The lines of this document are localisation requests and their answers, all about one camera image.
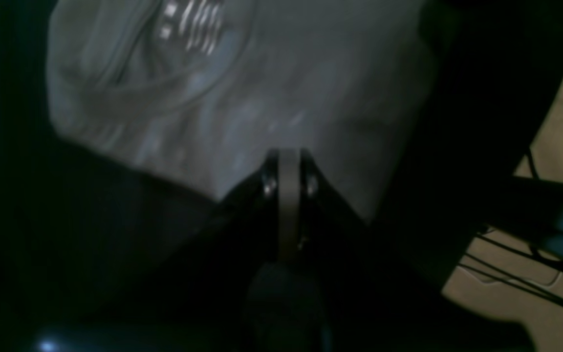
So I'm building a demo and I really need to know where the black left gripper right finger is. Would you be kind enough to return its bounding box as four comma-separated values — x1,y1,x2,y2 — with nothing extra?
299,149,535,352

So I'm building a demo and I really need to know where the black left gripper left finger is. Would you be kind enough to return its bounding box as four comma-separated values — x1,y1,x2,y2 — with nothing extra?
31,150,280,352

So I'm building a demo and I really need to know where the black table cloth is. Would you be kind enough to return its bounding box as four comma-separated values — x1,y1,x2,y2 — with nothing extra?
0,0,563,352

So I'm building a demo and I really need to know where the grey T-shirt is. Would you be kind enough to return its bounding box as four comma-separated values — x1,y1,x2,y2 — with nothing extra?
46,0,436,220

